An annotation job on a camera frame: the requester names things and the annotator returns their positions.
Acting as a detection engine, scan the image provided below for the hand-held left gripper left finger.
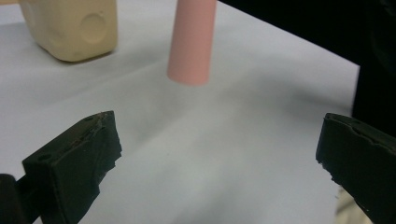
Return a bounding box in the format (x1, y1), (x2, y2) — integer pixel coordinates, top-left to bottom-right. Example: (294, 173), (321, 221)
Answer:
(21, 110), (123, 224)

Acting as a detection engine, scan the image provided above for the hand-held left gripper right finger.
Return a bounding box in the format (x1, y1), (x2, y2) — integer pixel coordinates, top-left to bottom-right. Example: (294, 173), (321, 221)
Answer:
(316, 112), (396, 224)

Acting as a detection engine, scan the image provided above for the beige square cup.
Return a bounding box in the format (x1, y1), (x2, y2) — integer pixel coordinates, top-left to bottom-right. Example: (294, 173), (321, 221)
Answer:
(18, 0), (119, 63)

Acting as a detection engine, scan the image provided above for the pink hairbrush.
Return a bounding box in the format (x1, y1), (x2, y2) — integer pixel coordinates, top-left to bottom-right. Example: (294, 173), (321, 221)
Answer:
(166, 0), (218, 87)

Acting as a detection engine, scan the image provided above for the white table mat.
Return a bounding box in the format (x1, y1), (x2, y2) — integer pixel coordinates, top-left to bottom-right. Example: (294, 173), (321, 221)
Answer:
(0, 0), (361, 224)

